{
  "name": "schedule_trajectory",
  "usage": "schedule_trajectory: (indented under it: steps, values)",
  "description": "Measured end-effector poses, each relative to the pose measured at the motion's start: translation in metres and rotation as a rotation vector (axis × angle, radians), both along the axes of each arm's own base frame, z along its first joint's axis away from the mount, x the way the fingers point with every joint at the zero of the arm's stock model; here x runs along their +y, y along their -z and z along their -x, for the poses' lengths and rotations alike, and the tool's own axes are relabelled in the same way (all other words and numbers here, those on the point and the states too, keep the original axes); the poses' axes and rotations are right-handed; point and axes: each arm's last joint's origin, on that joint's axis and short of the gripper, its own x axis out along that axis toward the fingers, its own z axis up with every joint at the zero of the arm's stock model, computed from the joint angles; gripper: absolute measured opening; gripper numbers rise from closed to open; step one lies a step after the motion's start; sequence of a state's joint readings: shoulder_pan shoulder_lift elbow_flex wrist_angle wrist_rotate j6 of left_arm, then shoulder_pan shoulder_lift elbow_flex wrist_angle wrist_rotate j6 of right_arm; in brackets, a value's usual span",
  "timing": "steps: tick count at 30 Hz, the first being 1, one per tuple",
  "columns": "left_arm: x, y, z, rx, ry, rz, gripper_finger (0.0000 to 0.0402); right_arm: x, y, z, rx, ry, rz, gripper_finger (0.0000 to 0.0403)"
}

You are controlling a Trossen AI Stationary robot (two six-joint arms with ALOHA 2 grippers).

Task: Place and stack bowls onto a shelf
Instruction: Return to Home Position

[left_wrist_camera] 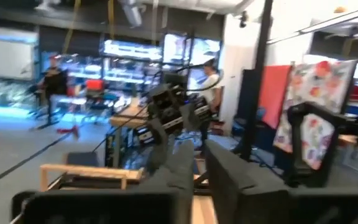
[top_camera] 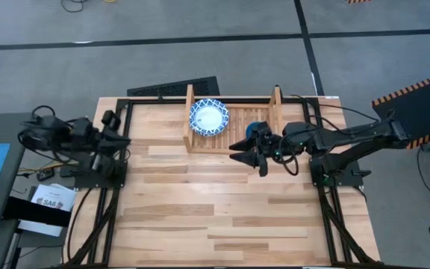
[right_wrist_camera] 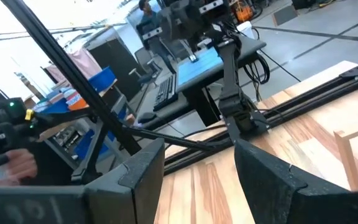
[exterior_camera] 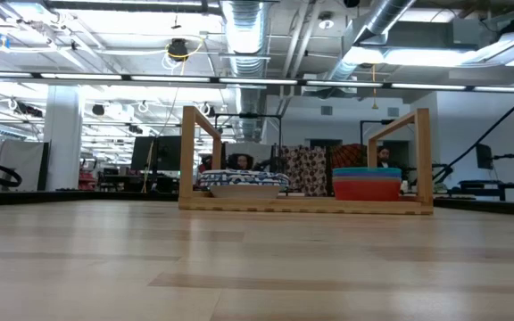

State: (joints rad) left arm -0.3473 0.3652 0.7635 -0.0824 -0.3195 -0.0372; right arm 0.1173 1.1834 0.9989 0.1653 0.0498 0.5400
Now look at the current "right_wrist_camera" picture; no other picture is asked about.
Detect black cable bundle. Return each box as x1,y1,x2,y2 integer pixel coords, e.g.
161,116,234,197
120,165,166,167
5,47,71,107
242,51,272,103

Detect white box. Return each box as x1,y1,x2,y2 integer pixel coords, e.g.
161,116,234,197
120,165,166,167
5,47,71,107
236,21,257,40

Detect black keyboard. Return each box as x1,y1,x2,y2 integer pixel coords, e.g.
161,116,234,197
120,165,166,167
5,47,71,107
152,73,179,112

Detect black computer mouse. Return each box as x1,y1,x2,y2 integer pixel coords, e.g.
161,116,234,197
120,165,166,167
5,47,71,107
137,111,158,124

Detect person's hand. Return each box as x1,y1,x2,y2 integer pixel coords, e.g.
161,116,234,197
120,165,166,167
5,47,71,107
0,148,39,187

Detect orange machine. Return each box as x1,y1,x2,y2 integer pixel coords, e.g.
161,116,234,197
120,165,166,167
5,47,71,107
233,1,256,23

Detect blue and orange storage bins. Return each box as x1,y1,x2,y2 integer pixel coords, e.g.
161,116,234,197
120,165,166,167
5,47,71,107
34,88,90,114

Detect black diagonal frame strut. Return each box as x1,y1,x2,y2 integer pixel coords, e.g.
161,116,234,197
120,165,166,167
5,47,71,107
1,0,142,156

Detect black device with green light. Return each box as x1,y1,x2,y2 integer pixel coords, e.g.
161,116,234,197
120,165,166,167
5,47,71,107
0,97,46,170

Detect blue screen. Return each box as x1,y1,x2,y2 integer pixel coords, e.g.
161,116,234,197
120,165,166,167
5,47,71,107
177,46,225,88

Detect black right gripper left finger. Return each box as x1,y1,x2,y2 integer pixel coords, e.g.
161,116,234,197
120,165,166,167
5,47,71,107
0,138,166,224

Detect pink cloth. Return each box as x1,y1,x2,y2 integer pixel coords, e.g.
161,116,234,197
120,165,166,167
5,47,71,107
45,48,103,84

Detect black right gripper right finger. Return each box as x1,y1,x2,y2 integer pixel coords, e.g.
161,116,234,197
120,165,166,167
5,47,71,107
234,138,358,224

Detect black frame brace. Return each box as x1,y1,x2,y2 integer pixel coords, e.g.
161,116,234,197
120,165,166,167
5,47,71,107
70,119,113,185

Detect black cabinet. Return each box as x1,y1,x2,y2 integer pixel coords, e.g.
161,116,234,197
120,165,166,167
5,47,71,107
85,37,145,102

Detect dark floor panel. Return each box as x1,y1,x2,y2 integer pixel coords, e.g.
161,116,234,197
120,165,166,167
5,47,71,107
272,4,298,27

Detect dark grey desk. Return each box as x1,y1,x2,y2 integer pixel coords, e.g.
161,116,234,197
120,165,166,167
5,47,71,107
135,34,267,131

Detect blue plastic bin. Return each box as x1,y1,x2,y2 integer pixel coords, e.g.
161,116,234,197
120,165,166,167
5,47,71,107
87,66,118,93

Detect grey office chair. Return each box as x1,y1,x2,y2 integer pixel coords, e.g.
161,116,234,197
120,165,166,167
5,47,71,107
128,46,164,86

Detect person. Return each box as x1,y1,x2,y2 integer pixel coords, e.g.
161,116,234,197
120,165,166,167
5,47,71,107
137,0,180,75

